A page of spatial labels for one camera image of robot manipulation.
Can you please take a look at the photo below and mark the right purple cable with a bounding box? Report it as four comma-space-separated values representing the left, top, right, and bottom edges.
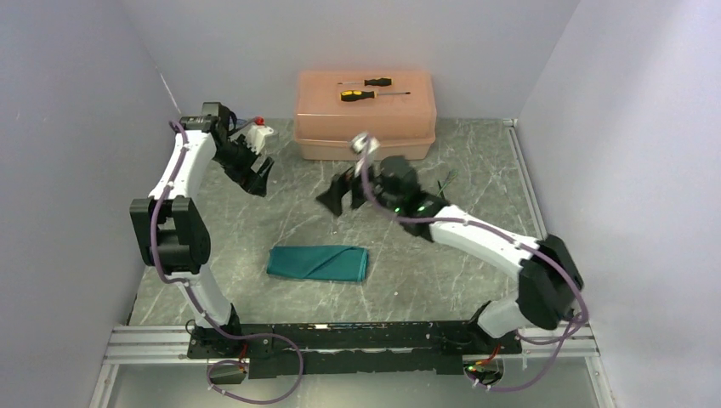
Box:
359, 143, 590, 394

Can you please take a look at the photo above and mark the aluminium frame rail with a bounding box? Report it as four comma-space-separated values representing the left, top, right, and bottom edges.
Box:
90, 323, 616, 407

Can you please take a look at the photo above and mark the small yellow-black screwdriver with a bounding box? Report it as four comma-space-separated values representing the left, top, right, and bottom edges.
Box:
338, 77, 393, 88

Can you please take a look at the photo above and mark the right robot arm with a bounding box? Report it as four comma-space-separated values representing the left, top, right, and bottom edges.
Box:
316, 156, 589, 353

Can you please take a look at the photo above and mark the large yellow-black screwdriver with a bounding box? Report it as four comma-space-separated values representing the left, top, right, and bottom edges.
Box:
339, 90, 410, 103

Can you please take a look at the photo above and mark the pink plastic toolbox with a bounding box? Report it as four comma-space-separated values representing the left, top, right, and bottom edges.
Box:
294, 70, 437, 161

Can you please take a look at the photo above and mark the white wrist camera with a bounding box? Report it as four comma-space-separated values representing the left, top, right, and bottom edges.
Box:
350, 132, 380, 176
239, 116, 277, 155

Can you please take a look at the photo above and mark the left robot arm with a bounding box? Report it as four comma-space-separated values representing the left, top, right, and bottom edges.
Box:
129, 102, 276, 357

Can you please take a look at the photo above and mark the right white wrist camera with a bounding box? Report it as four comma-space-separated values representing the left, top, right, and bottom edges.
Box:
350, 132, 380, 176

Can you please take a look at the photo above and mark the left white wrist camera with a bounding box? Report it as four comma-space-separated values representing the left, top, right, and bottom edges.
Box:
239, 116, 277, 155

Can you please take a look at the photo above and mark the purple cable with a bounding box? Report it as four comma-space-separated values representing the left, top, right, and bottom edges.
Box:
359, 143, 590, 394
148, 119, 305, 405

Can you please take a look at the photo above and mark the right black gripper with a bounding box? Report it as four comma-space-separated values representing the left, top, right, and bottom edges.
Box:
315, 152, 402, 217

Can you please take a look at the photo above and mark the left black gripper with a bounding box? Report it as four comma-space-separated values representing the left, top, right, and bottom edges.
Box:
213, 135, 275, 197

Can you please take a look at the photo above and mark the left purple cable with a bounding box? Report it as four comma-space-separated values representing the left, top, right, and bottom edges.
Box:
148, 119, 305, 405

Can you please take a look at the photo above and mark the teal cloth napkin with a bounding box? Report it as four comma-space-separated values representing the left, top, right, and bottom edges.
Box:
266, 245, 369, 282

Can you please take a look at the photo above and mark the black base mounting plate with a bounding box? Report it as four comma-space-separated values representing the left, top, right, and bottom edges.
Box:
187, 320, 522, 379

